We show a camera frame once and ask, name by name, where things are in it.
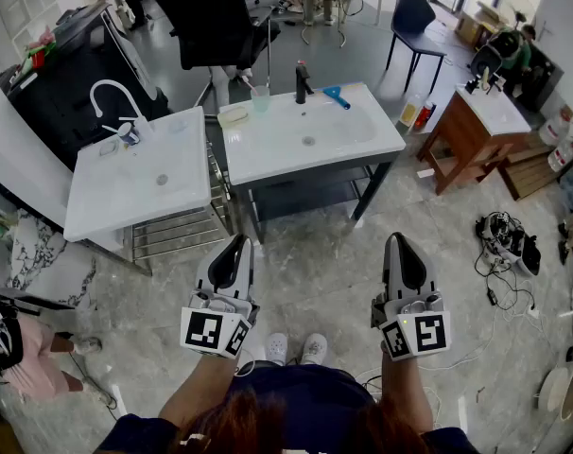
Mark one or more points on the white bucket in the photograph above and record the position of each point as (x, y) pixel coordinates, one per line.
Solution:
(567, 390)

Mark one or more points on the person's white right shoe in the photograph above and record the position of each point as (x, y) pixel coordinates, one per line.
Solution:
(314, 348)

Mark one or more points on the blue squeegee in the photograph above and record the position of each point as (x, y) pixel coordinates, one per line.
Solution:
(336, 95)

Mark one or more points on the black faucet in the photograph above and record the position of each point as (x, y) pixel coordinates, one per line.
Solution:
(303, 83)

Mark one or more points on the pink toothbrush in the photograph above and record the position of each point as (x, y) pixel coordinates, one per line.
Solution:
(248, 83)

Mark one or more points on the white sink with white faucet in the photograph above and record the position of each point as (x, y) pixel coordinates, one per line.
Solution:
(140, 187)

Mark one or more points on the person's navy shirt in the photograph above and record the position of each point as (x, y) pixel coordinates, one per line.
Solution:
(310, 395)

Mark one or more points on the person's white shoe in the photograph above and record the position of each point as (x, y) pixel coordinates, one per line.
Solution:
(314, 348)
(276, 348)

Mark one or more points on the black and white machine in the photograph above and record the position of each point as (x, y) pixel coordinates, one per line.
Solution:
(74, 88)

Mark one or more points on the person's right forearm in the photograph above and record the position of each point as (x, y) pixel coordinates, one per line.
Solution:
(404, 390)

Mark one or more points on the person's left forearm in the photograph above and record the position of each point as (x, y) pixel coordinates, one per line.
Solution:
(203, 386)

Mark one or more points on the white sink on dark stand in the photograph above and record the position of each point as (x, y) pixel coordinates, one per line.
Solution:
(310, 135)

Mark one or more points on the wooden cabinet with white sink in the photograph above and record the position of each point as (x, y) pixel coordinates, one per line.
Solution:
(475, 144)

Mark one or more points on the dark blue chair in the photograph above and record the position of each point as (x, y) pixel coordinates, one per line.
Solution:
(414, 22)

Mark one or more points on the black office chair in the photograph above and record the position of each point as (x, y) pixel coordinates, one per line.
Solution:
(206, 22)

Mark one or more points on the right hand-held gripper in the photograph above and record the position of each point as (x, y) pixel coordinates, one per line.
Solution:
(426, 331)

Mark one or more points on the metal towel rack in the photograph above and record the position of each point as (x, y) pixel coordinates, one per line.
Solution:
(182, 237)

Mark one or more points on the person's white left shoe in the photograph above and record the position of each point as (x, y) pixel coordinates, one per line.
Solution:
(276, 348)

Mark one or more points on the red bottle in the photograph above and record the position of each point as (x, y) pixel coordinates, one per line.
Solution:
(424, 114)

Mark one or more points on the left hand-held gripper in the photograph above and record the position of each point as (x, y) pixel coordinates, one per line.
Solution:
(206, 331)

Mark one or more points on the wooden pallet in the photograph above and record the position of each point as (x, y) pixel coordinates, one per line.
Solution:
(532, 173)

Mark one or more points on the pale soap dish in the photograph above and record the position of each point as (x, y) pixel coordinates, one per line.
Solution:
(233, 115)

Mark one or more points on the marble panel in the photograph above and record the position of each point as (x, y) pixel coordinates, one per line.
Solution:
(45, 263)

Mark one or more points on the white jug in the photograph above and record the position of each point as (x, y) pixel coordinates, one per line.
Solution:
(556, 128)
(564, 154)

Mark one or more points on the yellow bottle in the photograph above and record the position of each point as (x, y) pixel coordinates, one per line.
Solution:
(408, 111)

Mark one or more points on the blue and white cup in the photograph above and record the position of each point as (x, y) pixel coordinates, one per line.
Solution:
(128, 134)

